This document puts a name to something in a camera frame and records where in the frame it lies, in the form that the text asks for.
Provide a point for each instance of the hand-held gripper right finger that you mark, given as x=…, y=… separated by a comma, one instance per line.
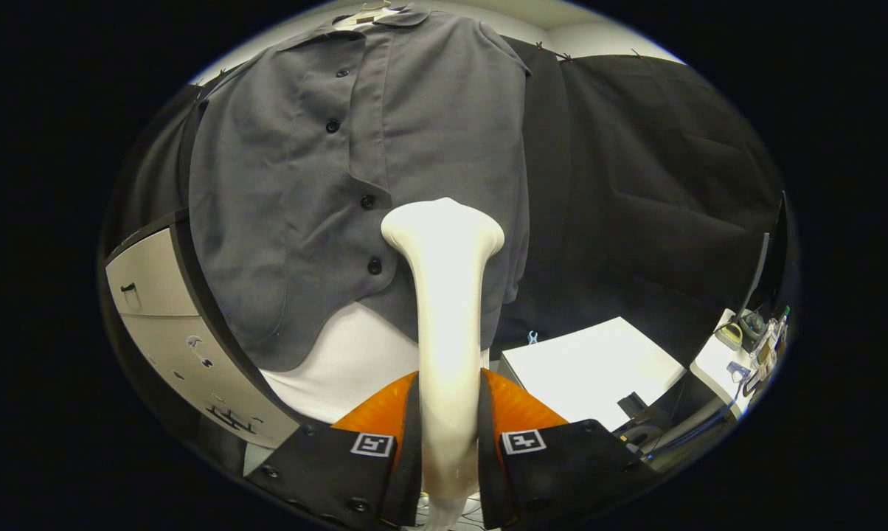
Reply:
x=488, y=472

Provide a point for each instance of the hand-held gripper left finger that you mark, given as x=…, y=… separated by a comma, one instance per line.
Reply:
x=411, y=472

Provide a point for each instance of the cream garment steamer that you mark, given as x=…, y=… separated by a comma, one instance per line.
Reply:
x=444, y=332

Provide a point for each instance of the grey button shirt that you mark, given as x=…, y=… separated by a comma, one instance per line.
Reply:
x=429, y=133

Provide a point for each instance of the white ironing board form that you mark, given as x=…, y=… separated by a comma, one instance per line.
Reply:
x=355, y=361

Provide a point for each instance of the white box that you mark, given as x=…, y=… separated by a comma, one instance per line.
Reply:
x=591, y=369

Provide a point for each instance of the small black block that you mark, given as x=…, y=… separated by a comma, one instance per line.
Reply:
x=632, y=405

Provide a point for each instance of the white side table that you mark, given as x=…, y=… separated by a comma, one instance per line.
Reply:
x=713, y=365

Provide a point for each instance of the small olive desk object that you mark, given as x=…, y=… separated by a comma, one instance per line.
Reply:
x=728, y=335

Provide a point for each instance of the grey drawer cabinet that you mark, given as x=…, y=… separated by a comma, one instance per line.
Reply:
x=156, y=295

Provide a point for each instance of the black backdrop cloth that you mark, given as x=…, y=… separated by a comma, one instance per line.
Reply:
x=636, y=184

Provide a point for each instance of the row of black clips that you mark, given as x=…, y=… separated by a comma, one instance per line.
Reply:
x=564, y=56

